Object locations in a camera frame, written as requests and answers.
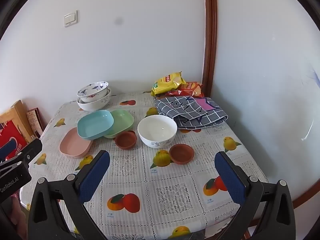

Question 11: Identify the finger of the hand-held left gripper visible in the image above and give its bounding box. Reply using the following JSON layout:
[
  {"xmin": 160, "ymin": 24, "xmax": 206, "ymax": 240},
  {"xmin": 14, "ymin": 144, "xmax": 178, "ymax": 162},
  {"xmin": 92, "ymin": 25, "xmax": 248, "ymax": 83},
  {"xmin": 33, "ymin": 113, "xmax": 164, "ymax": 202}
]
[
  {"xmin": 0, "ymin": 141, "xmax": 17, "ymax": 161},
  {"xmin": 0, "ymin": 138, "xmax": 42, "ymax": 172}
]

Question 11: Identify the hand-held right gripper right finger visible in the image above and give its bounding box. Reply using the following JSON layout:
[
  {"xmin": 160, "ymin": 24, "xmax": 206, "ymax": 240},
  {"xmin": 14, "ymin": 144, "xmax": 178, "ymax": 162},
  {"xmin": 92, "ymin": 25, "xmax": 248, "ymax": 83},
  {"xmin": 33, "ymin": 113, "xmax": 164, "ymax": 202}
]
[{"xmin": 214, "ymin": 151, "xmax": 296, "ymax": 240}]

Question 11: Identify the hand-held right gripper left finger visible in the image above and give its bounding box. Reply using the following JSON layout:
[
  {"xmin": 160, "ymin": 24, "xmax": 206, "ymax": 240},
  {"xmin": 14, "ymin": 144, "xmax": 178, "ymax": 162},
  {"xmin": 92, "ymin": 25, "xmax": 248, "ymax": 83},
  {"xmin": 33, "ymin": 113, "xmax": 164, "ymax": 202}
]
[{"xmin": 28, "ymin": 150, "xmax": 111, "ymax": 240}]

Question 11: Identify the pink plate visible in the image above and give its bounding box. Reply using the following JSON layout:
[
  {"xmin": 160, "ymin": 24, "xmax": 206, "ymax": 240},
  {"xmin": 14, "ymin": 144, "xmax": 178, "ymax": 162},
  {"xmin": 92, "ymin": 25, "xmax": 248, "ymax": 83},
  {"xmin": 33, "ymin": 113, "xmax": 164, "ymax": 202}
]
[{"xmin": 59, "ymin": 127, "xmax": 94, "ymax": 158}]

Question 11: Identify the small brown clay dish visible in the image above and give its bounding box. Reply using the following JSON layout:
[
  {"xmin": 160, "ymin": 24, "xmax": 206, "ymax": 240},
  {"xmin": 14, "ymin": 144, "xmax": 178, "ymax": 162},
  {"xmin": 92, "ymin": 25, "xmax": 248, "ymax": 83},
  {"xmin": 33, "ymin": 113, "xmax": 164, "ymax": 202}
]
[
  {"xmin": 115, "ymin": 130, "xmax": 137, "ymax": 150},
  {"xmin": 169, "ymin": 144, "xmax": 195, "ymax": 165}
]

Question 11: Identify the light blue plate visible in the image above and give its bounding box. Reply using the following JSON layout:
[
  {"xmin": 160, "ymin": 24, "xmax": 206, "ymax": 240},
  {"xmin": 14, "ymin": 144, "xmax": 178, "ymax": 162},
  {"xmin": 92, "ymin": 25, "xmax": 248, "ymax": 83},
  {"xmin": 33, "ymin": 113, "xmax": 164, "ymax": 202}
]
[{"xmin": 77, "ymin": 109, "xmax": 114, "ymax": 140}]

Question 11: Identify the light green plate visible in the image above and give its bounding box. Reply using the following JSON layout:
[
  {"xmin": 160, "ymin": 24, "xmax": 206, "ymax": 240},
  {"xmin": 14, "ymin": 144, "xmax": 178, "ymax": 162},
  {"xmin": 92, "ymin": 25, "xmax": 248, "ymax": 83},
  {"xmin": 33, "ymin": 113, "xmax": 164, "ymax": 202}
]
[{"xmin": 104, "ymin": 109, "xmax": 135, "ymax": 139}]

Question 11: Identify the white bowl with grey scrollwork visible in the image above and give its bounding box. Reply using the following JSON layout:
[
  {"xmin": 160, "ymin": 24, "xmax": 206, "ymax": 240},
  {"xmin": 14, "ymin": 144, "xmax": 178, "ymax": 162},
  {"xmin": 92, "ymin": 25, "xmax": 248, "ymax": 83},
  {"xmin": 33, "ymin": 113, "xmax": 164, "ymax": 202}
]
[{"xmin": 137, "ymin": 115, "xmax": 178, "ymax": 148}]

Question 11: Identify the red paper bag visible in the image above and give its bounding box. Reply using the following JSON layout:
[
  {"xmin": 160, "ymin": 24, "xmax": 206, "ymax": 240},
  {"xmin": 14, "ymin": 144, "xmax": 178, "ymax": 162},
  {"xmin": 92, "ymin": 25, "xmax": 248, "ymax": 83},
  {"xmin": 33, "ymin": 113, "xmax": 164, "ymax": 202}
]
[{"xmin": 0, "ymin": 120, "xmax": 28, "ymax": 160}]

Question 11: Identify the patterned book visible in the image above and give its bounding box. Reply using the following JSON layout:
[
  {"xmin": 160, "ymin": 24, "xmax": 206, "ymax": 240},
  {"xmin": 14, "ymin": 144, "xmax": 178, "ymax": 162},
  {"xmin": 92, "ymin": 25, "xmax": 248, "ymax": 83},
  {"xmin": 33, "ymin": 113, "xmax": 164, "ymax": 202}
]
[{"xmin": 27, "ymin": 108, "xmax": 44, "ymax": 138}]

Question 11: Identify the wooden board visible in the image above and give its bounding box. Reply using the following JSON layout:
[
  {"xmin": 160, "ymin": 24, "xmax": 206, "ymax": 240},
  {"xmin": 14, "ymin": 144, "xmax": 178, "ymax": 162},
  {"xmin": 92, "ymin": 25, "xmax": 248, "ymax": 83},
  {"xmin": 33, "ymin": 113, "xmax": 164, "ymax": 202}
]
[{"xmin": 0, "ymin": 100, "xmax": 34, "ymax": 140}]

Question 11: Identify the fruit printed tablecloth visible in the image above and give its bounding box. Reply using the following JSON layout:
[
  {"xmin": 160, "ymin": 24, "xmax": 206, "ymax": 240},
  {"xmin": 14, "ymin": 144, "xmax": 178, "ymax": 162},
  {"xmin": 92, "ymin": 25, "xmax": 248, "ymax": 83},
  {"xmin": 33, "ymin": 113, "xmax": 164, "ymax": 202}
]
[{"xmin": 19, "ymin": 91, "xmax": 268, "ymax": 240}]

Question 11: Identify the large white bowl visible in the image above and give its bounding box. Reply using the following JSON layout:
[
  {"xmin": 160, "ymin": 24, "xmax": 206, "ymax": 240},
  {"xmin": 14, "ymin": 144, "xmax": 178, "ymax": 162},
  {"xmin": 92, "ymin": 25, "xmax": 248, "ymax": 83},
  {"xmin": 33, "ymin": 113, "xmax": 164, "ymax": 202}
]
[{"xmin": 77, "ymin": 89, "xmax": 111, "ymax": 112}]

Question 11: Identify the grey checked cloth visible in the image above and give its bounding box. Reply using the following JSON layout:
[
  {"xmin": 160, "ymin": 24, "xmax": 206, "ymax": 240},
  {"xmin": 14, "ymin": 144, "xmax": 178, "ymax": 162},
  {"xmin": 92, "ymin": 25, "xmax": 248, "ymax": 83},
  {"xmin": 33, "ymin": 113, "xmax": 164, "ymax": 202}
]
[{"xmin": 154, "ymin": 95, "xmax": 228, "ymax": 130}]

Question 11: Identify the brown wooden baseboard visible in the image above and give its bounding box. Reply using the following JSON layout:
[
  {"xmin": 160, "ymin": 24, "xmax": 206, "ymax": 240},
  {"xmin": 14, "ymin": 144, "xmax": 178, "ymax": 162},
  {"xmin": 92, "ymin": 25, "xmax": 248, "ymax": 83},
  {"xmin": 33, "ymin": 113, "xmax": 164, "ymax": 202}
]
[{"xmin": 291, "ymin": 180, "xmax": 319, "ymax": 209}]

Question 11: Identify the pink paper patch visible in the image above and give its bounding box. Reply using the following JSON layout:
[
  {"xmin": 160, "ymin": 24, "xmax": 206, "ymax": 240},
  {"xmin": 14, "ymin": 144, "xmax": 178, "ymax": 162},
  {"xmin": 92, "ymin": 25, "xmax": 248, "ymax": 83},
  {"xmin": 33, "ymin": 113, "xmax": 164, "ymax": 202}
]
[{"xmin": 194, "ymin": 97, "xmax": 218, "ymax": 112}]

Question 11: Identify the blue patterned porcelain bowl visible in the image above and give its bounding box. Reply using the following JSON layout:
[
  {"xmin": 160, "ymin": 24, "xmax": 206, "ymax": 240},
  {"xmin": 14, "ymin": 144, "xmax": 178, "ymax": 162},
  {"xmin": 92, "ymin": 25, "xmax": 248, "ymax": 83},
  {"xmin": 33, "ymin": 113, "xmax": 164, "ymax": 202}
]
[{"xmin": 77, "ymin": 81, "xmax": 109, "ymax": 103}]

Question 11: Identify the red chip bag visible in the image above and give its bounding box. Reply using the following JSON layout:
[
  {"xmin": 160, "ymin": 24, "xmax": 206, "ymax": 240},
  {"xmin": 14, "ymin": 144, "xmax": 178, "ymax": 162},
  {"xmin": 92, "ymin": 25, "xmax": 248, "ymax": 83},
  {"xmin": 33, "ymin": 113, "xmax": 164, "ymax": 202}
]
[{"xmin": 165, "ymin": 81, "xmax": 204, "ymax": 98}]

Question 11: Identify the yellow chip bag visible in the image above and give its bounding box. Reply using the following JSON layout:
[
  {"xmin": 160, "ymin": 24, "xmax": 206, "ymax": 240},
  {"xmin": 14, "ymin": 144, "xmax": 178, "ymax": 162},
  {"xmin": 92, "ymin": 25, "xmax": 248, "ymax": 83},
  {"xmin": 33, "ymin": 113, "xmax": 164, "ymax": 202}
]
[{"xmin": 151, "ymin": 72, "xmax": 187, "ymax": 97}]

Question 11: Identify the brown wooden door frame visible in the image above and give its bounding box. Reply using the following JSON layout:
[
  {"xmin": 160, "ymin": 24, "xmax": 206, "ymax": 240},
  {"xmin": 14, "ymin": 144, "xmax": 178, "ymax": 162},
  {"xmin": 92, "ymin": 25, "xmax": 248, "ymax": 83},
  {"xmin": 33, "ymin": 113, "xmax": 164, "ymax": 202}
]
[{"xmin": 202, "ymin": 0, "xmax": 217, "ymax": 98}]

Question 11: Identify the white light switch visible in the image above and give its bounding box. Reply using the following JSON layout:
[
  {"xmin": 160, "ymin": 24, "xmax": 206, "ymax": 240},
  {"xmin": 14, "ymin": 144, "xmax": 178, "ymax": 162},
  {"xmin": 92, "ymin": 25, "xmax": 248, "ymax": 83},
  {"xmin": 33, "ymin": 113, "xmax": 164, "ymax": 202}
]
[{"xmin": 63, "ymin": 10, "xmax": 78, "ymax": 28}]

